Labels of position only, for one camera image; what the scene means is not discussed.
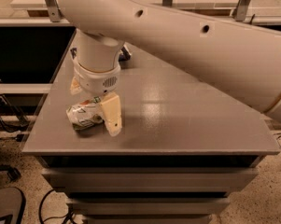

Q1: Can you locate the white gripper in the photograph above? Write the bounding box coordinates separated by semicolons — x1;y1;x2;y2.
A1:
70;58;122;136

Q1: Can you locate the green white 7up can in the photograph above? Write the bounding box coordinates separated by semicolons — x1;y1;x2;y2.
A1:
66;97;103;131

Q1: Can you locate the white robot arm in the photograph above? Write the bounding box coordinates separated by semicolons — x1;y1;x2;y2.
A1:
58;0;281;123

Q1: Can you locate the blue chip bag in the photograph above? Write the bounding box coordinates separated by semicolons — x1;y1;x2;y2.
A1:
70;46;132;62

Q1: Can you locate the grey drawer cabinet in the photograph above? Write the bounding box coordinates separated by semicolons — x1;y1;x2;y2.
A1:
21;26;281;224

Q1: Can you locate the black office chair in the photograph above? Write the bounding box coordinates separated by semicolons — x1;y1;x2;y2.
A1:
0;163;27;224

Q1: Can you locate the black cable bundle left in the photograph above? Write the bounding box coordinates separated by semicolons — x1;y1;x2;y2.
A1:
0;93;31;142

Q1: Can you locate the metal railing post left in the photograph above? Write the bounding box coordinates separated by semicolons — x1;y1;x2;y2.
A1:
45;0;61;22

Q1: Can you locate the black floor cable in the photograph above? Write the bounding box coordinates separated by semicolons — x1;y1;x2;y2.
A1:
37;189;77;224

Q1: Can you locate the metal railing post right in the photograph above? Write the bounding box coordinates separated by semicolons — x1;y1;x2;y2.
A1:
232;0;251;21

